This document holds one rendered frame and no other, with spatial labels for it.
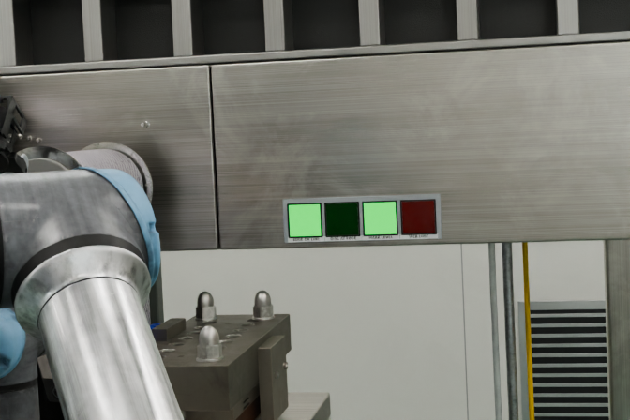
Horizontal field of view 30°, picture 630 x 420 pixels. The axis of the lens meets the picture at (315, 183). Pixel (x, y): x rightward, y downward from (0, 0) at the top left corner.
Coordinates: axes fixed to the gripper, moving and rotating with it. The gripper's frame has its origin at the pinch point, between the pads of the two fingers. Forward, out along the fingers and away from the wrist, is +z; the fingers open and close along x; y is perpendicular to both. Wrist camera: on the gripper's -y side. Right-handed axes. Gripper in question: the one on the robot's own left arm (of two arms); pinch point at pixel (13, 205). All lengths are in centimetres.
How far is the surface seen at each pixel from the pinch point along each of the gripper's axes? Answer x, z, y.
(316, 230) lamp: -34, 33, 18
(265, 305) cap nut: -25.2, 39.7, 8.0
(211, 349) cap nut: -25.2, 15.5, -13.2
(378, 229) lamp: -44, 33, 17
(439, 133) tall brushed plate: -54, 24, 29
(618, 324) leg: -81, 58, 14
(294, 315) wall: 19, 246, 127
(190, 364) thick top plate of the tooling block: -22.8, 15.3, -15.6
